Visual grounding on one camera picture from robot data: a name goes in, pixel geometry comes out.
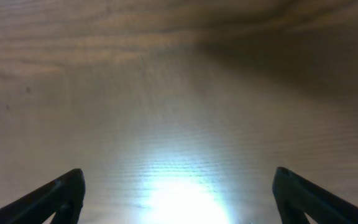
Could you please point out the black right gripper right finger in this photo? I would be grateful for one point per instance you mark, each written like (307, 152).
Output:
(298, 198)

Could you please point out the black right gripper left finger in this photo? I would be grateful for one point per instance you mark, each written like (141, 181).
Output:
(62, 199)

